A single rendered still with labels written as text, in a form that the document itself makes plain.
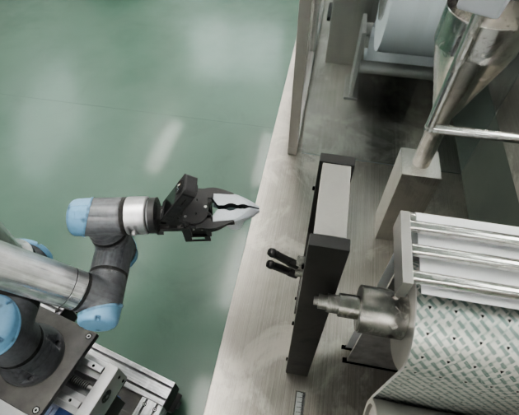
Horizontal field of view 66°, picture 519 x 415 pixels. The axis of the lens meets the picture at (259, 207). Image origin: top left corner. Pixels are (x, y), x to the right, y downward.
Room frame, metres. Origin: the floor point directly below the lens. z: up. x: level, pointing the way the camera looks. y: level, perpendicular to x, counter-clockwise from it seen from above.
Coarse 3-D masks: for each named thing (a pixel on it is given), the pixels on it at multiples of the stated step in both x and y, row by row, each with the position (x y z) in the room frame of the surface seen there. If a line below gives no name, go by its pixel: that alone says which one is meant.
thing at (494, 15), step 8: (464, 0) 0.48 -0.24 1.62; (472, 0) 0.48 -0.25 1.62; (480, 0) 0.47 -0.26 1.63; (488, 0) 0.47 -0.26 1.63; (496, 0) 0.47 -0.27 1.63; (504, 0) 0.46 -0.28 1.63; (464, 8) 0.48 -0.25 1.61; (472, 8) 0.48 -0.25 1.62; (480, 8) 0.47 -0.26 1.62; (488, 8) 0.47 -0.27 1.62; (496, 8) 0.46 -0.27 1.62; (504, 8) 0.48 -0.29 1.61; (488, 16) 0.47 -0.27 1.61; (496, 16) 0.46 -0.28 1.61
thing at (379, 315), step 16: (368, 288) 0.24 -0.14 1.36; (384, 288) 0.24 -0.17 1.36; (368, 304) 0.22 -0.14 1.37; (384, 304) 0.22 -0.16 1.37; (400, 304) 0.22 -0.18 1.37; (368, 320) 0.20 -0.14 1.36; (384, 320) 0.20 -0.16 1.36; (400, 320) 0.20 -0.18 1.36; (384, 336) 0.19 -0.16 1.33; (400, 336) 0.18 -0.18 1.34
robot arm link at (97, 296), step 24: (0, 240) 0.36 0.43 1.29; (0, 264) 0.32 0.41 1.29; (24, 264) 0.33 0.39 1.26; (48, 264) 0.35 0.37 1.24; (0, 288) 0.30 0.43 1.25; (24, 288) 0.30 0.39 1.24; (48, 288) 0.31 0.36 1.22; (72, 288) 0.32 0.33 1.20; (96, 288) 0.34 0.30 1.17; (120, 288) 0.35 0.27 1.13; (96, 312) 0.30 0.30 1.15; (120, 312) 0.31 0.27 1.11
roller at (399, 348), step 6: (414, 288) 0.23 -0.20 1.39; (408, 294) 0.23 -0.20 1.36; (414, 294) 0.22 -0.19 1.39; (414, 300) 0.21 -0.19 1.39; (414, 306) 0.20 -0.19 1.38; (414, 312) 0.20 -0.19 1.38; (408, 330) 0.19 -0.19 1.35; (408, 336) 0.18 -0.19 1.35; (390, 342) 0.20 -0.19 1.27; (396, 342) 0.19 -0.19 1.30; (402, 342) 0.18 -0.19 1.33; (408, 342) 0.17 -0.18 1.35; (390, 348) 0.19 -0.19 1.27; (396, 348) 0.18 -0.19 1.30; (402, 348) 0.17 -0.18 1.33; (408, 348) 0.16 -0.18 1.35; (396, 354) 0.17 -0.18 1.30; (402, 354) 0.17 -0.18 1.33; (396, 360) 0.17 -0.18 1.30; (402, 360) 0.16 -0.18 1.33; (396, 366) 0.16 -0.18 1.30
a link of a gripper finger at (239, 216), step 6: (222, 210) 0.46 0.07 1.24; (234, 210) 0.46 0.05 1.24; (240, 210) 0.46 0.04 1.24; (246, 210) 0.46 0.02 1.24; (252, 210) 0.46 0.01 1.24; (258, 210) 0.47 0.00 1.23; (216, 216) 0.45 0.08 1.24; (222, 216) 0.45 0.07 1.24; (228, 216) 0.45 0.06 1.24; (234, 216) 0.45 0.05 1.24; (240, 216) 0.45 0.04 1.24; (246, 216) 0.45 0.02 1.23; (252, 216) 0.46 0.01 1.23; (240, 222) 0.45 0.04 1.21; (234, 228) 0.46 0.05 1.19
